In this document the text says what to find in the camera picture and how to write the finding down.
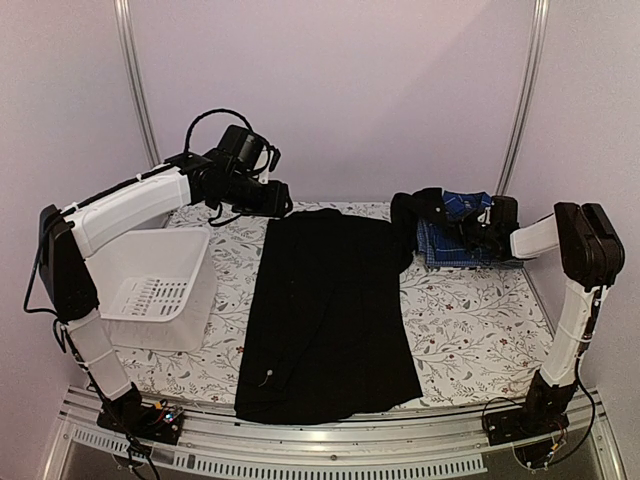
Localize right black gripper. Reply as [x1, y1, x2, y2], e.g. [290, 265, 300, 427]
[443, 208, 499, 254]

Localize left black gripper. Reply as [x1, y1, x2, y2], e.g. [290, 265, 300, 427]
[214, 172, 294, 218]

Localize black long sleeve shirt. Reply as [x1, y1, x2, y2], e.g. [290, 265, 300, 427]
[234, 188, 446, 425]

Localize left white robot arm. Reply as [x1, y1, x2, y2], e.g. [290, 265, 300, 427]
[30, 117, 292, 434]

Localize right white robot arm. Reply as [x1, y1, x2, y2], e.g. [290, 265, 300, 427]
[457, 196, 625, 436]

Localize blue checked folded shirt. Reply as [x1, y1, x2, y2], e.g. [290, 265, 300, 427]
[416, 220, 524, 268]

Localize blue plaid folded shirt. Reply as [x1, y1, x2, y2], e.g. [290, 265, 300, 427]
[442, 190, 492, 221]

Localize floral patterned table cloth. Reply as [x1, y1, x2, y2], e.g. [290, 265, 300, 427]
[117, 218, 552, 410]

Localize white plastic basket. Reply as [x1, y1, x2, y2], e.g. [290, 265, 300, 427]
[87, 227, 217, 352]

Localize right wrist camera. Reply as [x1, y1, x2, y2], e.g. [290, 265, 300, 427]
[478, 196, 519, 236]

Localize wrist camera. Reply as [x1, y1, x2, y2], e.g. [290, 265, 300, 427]
[478, 196, 519, 236]
[217, 125, 281, 184]

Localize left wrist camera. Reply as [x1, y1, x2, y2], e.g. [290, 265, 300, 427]
[217, 125, 281, 184]

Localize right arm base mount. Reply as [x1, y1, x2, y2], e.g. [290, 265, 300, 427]
[481, 397, 569, 446]

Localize aluminium front rail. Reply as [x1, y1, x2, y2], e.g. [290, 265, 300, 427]
[42, 387, 632, 479]

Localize right aluminium frame post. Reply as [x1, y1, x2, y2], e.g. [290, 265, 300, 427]
[495, 0, 550, 196]

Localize aluminium frame post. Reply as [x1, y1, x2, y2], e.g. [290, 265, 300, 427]
[113, 0, 161, 167]
[495, 0, 550, 196]

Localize left aluminium frame post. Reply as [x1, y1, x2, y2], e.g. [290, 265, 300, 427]
[113, 0, 161, 167]

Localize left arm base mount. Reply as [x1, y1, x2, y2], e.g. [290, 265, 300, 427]
[97, 400, 184, 445]

